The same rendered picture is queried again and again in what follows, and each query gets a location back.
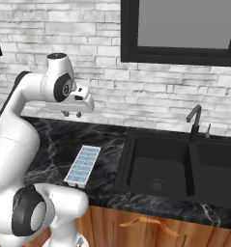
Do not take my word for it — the black double sink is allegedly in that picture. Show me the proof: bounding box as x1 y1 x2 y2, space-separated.
112 128 231 209

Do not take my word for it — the wooden cupboard handle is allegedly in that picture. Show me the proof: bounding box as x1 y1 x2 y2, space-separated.
119 215 180 238

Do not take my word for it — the white ice cube tray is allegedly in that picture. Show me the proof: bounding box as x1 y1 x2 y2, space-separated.
63 145 102 189

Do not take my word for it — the black framed window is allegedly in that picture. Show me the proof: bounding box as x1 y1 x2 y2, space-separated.
120 0 231 68

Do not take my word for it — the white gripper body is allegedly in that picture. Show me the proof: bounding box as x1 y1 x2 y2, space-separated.
45 94 96 114

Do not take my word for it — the black tap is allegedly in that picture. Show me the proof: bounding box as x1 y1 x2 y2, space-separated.
186 104 203 144

